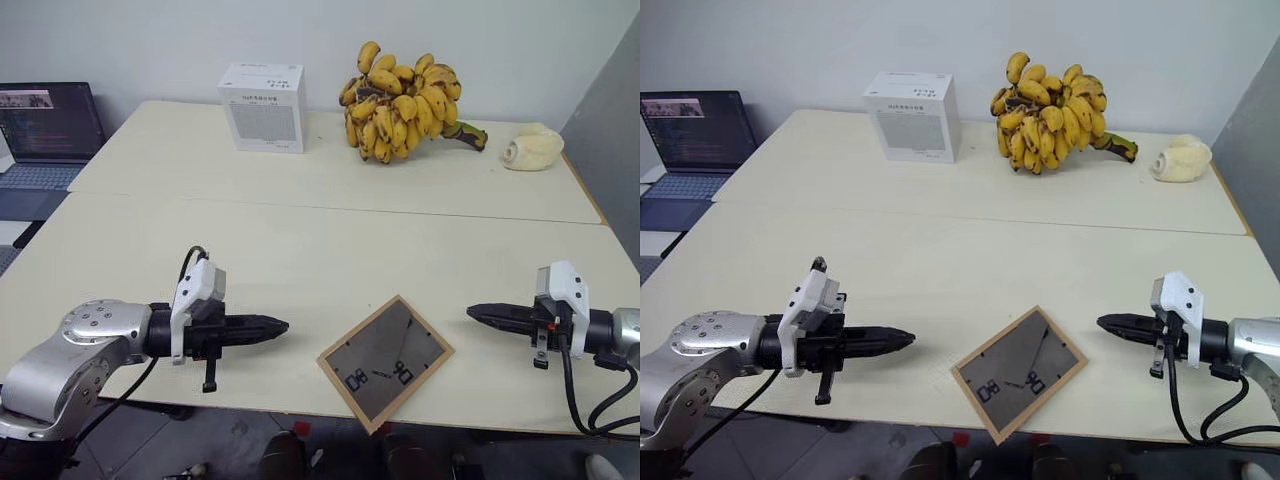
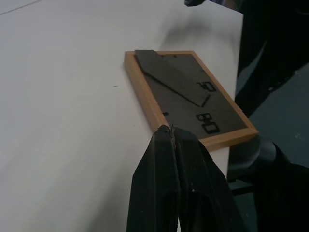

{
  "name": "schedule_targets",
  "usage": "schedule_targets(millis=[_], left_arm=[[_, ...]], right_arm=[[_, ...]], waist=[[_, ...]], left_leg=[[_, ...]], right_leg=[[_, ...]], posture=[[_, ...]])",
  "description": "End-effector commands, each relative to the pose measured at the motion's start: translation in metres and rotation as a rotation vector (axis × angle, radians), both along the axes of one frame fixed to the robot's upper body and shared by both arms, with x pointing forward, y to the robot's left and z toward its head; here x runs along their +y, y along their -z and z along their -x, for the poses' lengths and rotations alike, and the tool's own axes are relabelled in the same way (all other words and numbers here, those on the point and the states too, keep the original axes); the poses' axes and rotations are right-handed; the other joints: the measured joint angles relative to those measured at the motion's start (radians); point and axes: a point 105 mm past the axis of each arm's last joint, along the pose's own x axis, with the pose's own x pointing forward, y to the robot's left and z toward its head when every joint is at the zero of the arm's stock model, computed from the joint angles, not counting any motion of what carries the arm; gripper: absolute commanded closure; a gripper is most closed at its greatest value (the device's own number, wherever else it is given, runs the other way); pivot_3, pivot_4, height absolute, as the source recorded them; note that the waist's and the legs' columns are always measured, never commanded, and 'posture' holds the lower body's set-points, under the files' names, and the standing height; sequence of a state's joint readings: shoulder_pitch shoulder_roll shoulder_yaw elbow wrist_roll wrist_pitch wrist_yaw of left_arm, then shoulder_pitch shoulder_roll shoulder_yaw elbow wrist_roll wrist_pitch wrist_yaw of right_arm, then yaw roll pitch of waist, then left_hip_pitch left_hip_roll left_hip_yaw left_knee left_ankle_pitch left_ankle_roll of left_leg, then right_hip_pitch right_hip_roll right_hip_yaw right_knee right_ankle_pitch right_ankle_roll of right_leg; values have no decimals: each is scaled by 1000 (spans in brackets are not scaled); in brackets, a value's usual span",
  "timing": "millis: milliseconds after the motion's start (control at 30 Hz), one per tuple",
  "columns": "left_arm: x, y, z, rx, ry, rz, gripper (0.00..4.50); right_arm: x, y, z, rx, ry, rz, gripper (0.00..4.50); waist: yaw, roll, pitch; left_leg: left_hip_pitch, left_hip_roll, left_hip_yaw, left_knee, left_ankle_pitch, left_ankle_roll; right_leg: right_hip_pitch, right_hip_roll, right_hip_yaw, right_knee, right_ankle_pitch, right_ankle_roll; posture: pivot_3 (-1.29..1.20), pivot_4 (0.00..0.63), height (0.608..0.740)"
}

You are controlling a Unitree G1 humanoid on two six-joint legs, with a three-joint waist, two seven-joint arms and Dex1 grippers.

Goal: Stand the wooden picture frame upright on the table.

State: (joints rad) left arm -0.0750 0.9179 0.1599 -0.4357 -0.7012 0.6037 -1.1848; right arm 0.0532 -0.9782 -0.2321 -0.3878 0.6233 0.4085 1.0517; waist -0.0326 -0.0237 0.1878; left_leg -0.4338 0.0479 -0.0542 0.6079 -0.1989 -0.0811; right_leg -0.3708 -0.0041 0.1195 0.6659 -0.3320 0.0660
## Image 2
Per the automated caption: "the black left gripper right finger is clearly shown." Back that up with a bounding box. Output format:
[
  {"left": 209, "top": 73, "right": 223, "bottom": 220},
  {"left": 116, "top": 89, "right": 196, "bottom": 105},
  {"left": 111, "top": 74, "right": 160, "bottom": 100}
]
[{"left": 170, "top": 125, "right": 250, "bottom": 232}]

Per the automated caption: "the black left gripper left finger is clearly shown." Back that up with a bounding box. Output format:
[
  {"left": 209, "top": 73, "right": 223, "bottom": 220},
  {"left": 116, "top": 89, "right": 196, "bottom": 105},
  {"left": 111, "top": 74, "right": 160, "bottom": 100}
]
[{"left": 126, "top": 125, "right": 181, "bottom": 232}]

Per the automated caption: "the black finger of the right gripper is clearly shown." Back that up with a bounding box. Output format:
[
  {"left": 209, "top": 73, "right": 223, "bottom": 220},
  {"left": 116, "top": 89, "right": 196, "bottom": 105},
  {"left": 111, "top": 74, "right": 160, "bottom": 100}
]
[{"left": 183, "top": 0, "right": 206, "bottom": 7}]

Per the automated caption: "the black puzzle piece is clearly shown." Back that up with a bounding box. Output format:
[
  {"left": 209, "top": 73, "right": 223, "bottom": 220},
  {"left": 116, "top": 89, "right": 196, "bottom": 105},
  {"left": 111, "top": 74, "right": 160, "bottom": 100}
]
[{"left": 134, "top": 49, "right": 210, "bottom": 107}]

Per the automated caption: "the robot's dark right leg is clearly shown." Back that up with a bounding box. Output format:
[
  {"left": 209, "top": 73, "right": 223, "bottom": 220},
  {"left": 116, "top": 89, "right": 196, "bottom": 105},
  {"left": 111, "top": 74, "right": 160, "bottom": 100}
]
[{"left": 235, "top": 0, "right": 309, "bottom": 117}]

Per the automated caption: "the wooden framed black tray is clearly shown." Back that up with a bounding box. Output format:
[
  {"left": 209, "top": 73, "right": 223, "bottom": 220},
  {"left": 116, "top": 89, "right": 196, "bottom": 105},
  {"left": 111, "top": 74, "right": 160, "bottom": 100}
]
[{"left": 124, "top": 49, "right": 258, "bottom": 152}]

